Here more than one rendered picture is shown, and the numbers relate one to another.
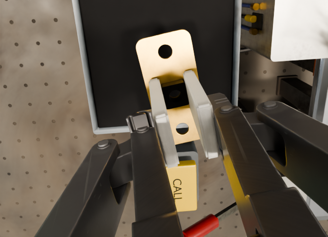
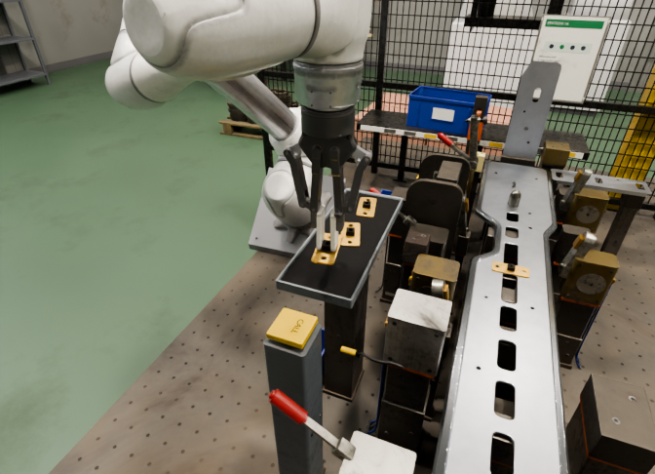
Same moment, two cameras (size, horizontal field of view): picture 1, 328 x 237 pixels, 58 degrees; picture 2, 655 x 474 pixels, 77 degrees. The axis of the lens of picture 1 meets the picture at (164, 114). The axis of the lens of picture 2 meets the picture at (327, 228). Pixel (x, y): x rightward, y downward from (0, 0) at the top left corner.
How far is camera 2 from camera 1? 0.67 m
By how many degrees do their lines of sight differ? 78
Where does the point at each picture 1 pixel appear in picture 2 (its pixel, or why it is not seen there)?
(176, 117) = (324, 254)
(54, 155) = not seen: outside the picture
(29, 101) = (167, 440)
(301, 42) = (408, 313)
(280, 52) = (395, 313)
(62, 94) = (202, 449)
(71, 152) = not seen: outside the picture
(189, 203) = (299, 336)
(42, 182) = not seen: outside the picture
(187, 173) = (310, 319)
